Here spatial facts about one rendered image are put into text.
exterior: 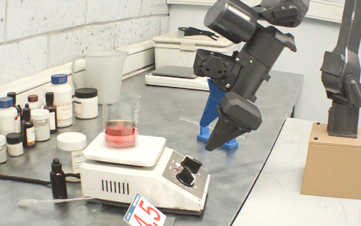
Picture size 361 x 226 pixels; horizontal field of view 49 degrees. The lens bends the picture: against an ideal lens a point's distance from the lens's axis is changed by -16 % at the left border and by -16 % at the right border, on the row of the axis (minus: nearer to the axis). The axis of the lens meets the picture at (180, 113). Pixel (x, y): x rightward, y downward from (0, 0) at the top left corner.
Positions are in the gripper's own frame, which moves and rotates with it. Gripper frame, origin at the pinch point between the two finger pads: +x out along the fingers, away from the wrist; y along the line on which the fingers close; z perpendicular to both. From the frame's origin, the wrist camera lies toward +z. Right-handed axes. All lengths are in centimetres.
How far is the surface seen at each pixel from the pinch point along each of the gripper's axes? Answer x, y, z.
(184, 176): 8.7, 5.5, 0.8
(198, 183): 9.4, 4.0, -2.4
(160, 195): 12.2, 8.5, 3.2
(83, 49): 23, -78, 26
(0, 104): 26.5, -18.0, 37.3
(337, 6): -45, -114, -59
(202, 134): 12.7, -28.6, -8.9
